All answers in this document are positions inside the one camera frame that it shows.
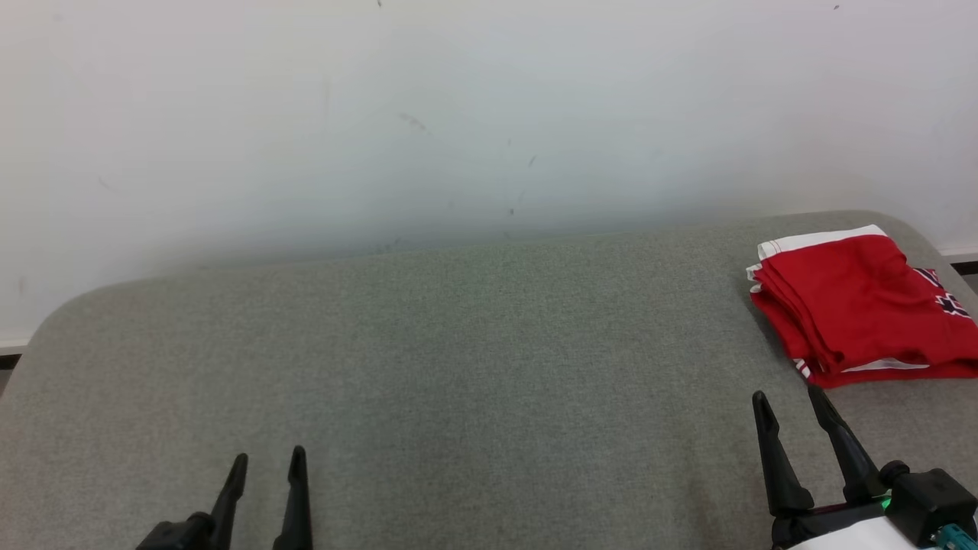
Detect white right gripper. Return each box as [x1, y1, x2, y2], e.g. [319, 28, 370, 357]
[751, 383, 941, 550]

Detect red shorts with white stripes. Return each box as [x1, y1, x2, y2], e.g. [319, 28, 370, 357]
[746, 225, 978, 376]

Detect teal right camera connector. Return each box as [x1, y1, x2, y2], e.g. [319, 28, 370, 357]
[931, 525, 978, 550]

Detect red jersey with number print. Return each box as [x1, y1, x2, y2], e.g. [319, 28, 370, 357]
[792, 267, 978, 390]

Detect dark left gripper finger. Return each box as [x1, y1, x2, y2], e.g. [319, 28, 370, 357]
[272, 445, 313, 550]
[209, 452, 249, 550]

